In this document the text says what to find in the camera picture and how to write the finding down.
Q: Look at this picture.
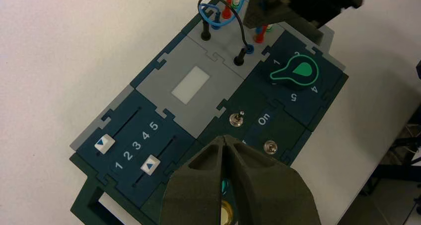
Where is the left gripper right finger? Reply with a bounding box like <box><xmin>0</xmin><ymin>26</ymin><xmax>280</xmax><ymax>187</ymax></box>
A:
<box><xmin>223</xmin><ymin>135</ymin><xmax>322</xmax><ymax>225</ymax></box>

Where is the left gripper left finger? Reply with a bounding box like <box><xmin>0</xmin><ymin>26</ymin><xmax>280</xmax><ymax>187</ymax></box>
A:
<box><xmin>159</xmin><ymin>135</ymin><xmax>225</xmax><ymax>225</ymax></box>

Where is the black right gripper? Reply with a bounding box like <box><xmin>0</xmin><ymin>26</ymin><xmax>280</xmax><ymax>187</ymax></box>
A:
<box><xmin>245</xmin><ymin>0</ymin><xmax>366</xmax><ymax>29</ymax></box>

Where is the blue jumper wire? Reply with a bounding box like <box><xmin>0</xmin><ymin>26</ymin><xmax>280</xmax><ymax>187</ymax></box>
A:
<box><xmin>200</xmin><ymin>0</ymin><xmax>268</xmax><ymax>37</ymax></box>

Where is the yellow push button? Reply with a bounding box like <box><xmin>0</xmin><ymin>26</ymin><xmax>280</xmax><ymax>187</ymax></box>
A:
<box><xmin>220</xmin><ymin>200</ymin><xmax>234</xmax><ymax>225</ymax></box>

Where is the white slider knob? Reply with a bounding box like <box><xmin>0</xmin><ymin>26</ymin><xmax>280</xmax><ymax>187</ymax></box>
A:
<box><xmin>140</xmin><ymin>155</ymin><xmax>161</xmax><ymax>176</ymax></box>
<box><xmin>94</xmin><ymin>135</ymin><xmax>116</xmax><ymax>155</ymax></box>

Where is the green rotary knob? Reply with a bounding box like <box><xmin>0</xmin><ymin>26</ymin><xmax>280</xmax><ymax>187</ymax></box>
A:
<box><xmin>270</xmin><ymin>54</ymin><xmax>320</xmax><ymax>87</ymax></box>

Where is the dark blue grey task box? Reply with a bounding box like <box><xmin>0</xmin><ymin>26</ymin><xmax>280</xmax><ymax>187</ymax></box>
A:
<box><xmin>69</xmin><ymin>0</ymin><xmax>350</xmax><ymax>225</ymax></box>

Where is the white display window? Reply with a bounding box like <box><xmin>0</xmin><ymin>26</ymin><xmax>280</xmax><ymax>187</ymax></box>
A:
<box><xmin>171</xmin><ymin>65</ymin><xmax>211</xmax><ymax>105</ymax></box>

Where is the red jumper wire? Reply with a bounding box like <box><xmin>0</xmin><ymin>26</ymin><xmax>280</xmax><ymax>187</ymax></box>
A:
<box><xmin>221</xmin><ymin>0</ymin><xmax>274</xmax><ymax>44</ymax></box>

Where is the metal toggle switch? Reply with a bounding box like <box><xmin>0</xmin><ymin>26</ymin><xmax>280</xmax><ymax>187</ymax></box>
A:
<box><xmin>229</xmin><ymin>111</ymin><xmax>246</xmax><ymax>128</ymax></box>
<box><xmin>264</xmin><ymin>140</ymin><xmax>278</xmax><ymax>155</ymax></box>

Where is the black jumper wire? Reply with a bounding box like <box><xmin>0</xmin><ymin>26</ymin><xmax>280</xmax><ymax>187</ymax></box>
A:
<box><xmin>197</xmin><ymin>0</ymin><xmax>247</xmax><ymax>67</ymax></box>

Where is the dark metal stand frame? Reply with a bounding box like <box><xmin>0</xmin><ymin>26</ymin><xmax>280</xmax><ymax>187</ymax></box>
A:
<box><xmin>360</xmin><ymin>108</ymin><xmax>421</xmax><ymax>198</ymax></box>

